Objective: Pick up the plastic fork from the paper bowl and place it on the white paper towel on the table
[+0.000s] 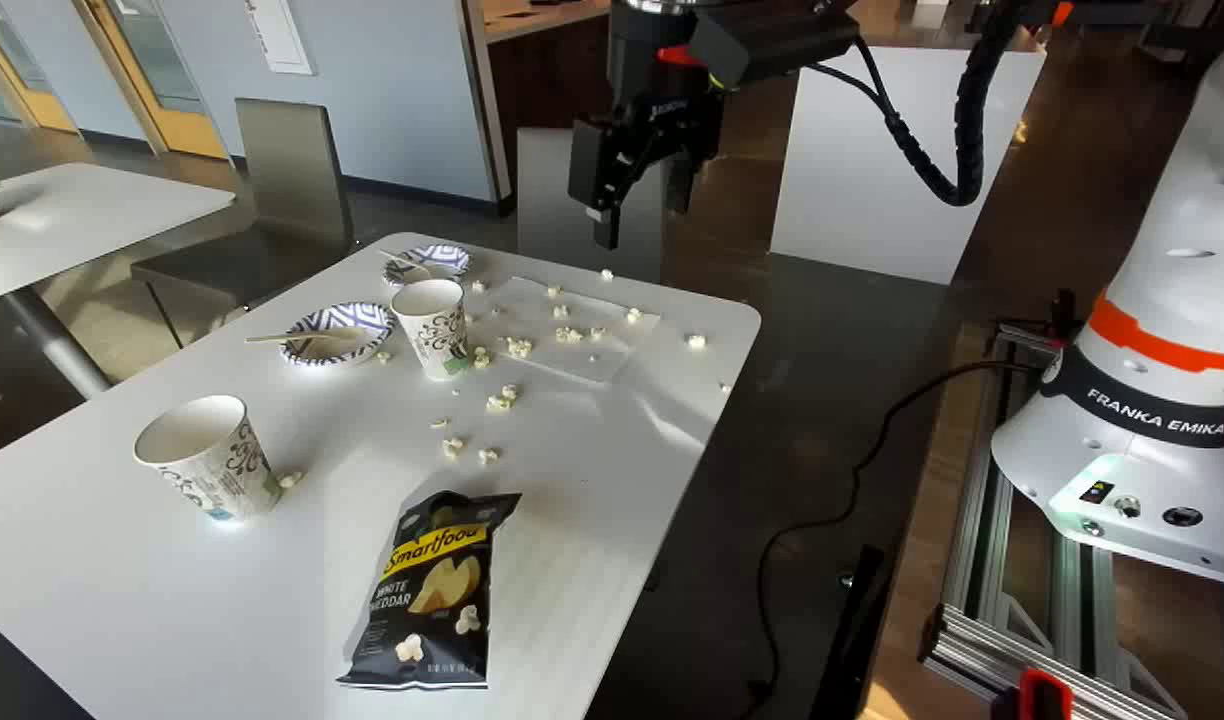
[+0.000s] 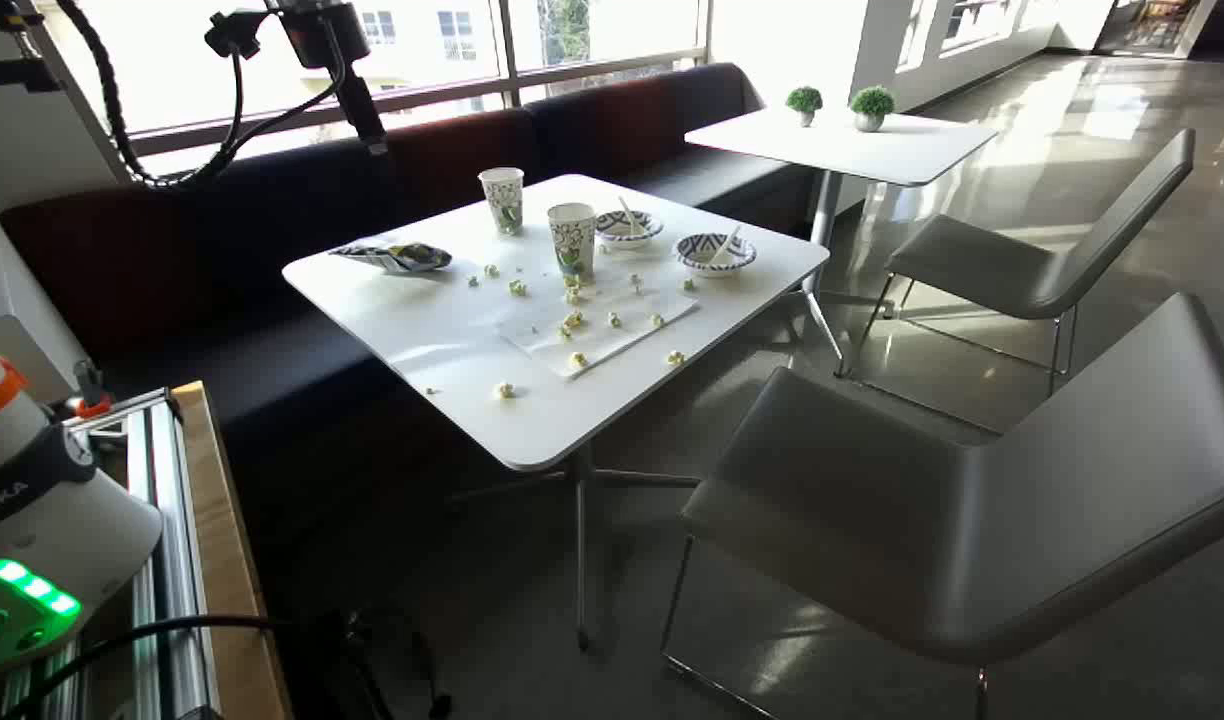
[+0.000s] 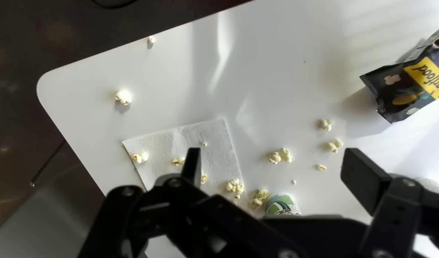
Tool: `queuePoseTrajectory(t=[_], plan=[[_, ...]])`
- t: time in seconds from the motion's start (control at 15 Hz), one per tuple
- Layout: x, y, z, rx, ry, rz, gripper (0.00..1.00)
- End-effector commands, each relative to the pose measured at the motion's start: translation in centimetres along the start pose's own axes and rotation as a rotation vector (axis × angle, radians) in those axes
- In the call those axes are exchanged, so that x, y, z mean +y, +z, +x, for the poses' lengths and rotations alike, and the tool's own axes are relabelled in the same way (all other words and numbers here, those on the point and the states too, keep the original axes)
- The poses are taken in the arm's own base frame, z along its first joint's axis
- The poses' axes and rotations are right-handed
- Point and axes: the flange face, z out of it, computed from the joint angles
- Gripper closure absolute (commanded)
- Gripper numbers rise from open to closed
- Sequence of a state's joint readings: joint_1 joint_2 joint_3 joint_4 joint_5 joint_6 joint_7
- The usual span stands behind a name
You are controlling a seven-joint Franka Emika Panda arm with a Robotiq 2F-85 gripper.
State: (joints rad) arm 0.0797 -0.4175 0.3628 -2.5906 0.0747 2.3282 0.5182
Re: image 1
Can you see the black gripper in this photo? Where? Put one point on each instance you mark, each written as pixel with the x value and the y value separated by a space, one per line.
pixel 652 134

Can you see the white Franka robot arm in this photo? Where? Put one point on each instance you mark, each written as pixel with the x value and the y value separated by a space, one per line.
pixel 1174 292

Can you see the white paper towel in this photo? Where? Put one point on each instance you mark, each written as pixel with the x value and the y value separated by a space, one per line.
pixel 598 356

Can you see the patterned paper bowl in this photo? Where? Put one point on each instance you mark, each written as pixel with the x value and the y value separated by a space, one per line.
pixel 362 321
pixel 439 258

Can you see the white popcorn piece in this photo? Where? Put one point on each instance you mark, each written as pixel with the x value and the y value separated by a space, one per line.
pixel 488 458
pixel 566 335
pixel 290 476
pixel 478 356
pixel 723 389
pixel 604 279
pixel 635 318
pixel 695 342
pixel 552 291
pixel 562 312
pixel 506 396
pixel 452 447
pixel 517 345
pixel 478 285

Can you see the dark wooden cabinet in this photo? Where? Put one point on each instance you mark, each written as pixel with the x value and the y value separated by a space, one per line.
pixel 547 82

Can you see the patterned paper cup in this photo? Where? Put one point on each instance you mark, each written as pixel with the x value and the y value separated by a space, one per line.
pixel 432 335
pixel 227 467

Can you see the white cabinet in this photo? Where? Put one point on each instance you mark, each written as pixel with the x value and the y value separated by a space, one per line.
pixel 895 173

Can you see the yellow framed glass door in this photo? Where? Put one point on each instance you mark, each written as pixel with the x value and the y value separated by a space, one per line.
pixel 19 54
pixel 155 65

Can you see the black stand pole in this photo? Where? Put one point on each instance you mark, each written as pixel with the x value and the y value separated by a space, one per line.
pixel 853 640

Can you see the white side table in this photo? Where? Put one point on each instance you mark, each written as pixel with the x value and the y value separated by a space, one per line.
pixel 78 223

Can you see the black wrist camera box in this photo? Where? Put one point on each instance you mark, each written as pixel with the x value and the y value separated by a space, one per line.
pixel 775 43

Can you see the white wall sign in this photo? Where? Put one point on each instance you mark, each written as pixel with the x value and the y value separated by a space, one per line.
pixel 279 32

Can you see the aluminium profile frame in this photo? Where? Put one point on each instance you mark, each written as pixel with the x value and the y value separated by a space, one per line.
pixel 1038 627

